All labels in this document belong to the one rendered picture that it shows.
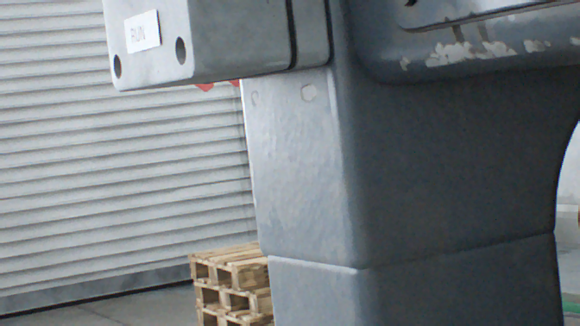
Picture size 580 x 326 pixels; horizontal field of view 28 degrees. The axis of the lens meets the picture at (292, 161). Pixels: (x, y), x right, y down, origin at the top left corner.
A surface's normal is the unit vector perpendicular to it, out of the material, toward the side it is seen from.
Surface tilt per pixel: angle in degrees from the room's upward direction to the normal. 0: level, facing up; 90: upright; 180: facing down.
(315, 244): 90
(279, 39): 90
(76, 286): 90
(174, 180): 91
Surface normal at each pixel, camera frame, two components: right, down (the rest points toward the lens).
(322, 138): -0.89, 0.13
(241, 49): 0.45, 0.00
